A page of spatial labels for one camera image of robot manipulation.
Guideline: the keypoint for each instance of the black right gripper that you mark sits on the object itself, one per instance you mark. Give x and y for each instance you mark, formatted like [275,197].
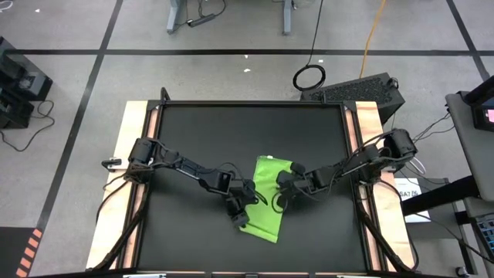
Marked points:
[295,183]

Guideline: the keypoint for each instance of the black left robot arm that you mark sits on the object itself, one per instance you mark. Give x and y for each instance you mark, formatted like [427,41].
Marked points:
[185,166]

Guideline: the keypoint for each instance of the black device with pink screen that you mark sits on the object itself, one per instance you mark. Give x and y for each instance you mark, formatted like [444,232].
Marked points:
[484,112]

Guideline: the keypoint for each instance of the grey desk leg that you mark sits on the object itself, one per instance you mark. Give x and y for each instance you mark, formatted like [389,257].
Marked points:
[286,17]
[173,17]

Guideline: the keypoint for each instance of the large black equipment box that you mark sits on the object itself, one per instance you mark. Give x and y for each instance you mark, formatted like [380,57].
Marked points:
[23,77]

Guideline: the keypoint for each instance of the grey side table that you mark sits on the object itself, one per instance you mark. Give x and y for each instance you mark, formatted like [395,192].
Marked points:
[471,139]

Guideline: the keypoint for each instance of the black perforated computer case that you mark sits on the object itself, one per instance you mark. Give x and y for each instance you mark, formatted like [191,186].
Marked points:
[359,92]

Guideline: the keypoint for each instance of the keyboard with coloured keys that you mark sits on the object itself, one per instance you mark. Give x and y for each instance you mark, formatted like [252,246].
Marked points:
[486,235]

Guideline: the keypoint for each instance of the black table mat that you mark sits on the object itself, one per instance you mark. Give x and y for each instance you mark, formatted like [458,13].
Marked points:
[193,231]

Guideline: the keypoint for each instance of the white paper sheet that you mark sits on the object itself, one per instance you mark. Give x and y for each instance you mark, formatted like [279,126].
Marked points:
[417,201]

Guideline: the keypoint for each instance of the green towel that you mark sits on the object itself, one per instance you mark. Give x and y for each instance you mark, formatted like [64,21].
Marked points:
[266,216]

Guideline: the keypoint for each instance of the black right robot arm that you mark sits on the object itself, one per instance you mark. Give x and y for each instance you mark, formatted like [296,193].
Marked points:
[370,158]

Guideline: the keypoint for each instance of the small black equipment box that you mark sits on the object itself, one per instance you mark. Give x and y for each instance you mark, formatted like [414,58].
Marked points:
[15,112]

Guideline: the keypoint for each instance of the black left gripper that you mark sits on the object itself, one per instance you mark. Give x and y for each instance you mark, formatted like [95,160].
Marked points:
[241,199]

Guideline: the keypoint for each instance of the black side table foot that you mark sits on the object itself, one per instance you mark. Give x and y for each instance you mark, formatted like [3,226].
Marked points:
[440,197]

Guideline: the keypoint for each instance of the black power strip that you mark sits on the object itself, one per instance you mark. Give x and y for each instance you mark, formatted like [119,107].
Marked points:
[201,20]

